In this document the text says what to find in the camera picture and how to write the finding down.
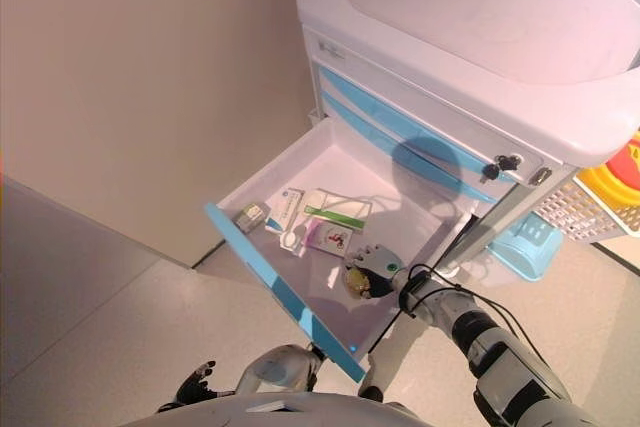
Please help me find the robot right leg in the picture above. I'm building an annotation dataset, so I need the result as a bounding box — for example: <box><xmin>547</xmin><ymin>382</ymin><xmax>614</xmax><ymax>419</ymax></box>
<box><xmin>367</xmin><ymin>316</ymin><xmax>432</xmax><ymax>393</ymax></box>

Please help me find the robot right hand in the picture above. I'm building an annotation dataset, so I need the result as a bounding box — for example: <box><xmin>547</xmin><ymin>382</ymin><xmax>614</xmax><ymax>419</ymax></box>
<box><xmin>342</xmin><ymin>241</ymin><xmax>407</xmax><ymax>301</ymax></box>

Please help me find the closed blue striped drawer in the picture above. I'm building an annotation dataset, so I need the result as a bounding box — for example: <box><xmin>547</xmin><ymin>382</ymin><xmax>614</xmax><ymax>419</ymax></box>
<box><xmin>317</xmin><ymin>64</ymin><xmax>536</xmax><ymax>186</ymax></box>
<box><xmin>322</xmin><ymin>91</ymin><xmax>501</xmax><ymax>206</ymax></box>

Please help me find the round yellow medicine pack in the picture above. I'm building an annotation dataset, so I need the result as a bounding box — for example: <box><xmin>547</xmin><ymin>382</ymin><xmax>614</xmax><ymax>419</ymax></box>
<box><xmin>344</xmin><ymin>266</ymin><xmax>374</xmax><ymax>296</ymax></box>

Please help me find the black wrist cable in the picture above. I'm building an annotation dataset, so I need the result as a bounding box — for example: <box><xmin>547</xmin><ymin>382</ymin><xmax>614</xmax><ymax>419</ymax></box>
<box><xmin>405</xmin><ymin>262</ymin><xmax>546</xmax><ymax>353</ymax></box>

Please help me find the yellow sharps container red lid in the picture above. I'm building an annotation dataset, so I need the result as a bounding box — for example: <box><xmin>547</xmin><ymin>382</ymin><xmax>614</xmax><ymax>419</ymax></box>
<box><xmin>574</xmin><ymin>131</ymin><xmax>640</xmax><ymax>238</ymax></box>

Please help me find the clear tubing package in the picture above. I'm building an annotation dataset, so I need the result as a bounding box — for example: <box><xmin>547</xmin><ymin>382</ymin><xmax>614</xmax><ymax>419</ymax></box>
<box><xmin>307</xmin><ymin>187</ymin><xmax>374</xmax><ymax>218</ymax></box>

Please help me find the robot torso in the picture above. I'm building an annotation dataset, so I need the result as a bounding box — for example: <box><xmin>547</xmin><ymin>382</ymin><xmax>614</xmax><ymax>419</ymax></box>
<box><xmin>117</xmin><ymin>390</ymin><xmax>421</xmax><ymax>427</ymax></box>

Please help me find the green white long box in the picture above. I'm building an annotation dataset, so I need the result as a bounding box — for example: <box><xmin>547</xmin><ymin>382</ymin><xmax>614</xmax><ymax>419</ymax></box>
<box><xmin>303</xmin><ymin>204</ymin><xmax>366</xmax><ymax>233</ymax></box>

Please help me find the white perforated basket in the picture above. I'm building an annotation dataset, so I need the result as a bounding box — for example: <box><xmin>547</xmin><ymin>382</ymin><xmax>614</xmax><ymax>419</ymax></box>
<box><xmin>532</xmin><ymin>166</ymin><xmax>640</xmax><ymax>241</ymax></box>

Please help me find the light blue waste bin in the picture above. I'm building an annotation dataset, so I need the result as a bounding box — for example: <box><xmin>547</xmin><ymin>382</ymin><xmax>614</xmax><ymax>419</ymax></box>
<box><xmin>487</xmin><ymin>209</ymin><xmax>564</xmax><ymax>282</ymax></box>

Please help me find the white medicine box blue print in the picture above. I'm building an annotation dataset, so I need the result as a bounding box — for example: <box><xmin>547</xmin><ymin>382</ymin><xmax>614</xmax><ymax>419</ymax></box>
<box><xmin>264</xmin><ymin>188</ymin><xmax>307</xmax><ymax>236</ymax></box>

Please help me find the pink white medicine box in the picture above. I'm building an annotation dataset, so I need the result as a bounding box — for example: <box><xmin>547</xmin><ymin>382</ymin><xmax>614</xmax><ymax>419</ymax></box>
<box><xmin>303</xmin><ymin>219</ymin><xmax>354</xmax><ymax>253</ymax></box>

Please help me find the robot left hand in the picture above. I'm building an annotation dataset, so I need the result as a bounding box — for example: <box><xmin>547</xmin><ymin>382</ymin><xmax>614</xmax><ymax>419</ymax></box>
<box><xmin>159</xmin><ymin>359</ymin><xmax>236</xmax><ymax>413</ymax></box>

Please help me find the silver blister pack box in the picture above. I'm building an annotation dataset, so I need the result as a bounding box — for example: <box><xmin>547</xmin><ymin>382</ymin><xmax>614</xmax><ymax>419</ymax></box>
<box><xmin>233</xmin><ymin>202</ymin><xmax>271</xmax><ymax>233</ymax></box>

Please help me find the white blue medical cart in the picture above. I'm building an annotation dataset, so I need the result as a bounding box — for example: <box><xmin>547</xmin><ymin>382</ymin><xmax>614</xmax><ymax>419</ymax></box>
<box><xmin>295</xmin><ymin>0</ymin><xmax>640</xmax><ymax>353</ymax></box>

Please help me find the white drawer with blue front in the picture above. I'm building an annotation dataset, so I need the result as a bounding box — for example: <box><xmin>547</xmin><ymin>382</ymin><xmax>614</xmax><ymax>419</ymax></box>
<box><xmin>203</xmin><ymin>116</ymin><xmax>476</xmax><ymax>383</ymax></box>

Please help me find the small clear plastic bag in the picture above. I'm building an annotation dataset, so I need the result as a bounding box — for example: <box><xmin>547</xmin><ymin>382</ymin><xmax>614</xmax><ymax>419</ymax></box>
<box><xmin>278</xmin><ymin>227</ymin><xmax>309</xmax><ymax>258</ymax></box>

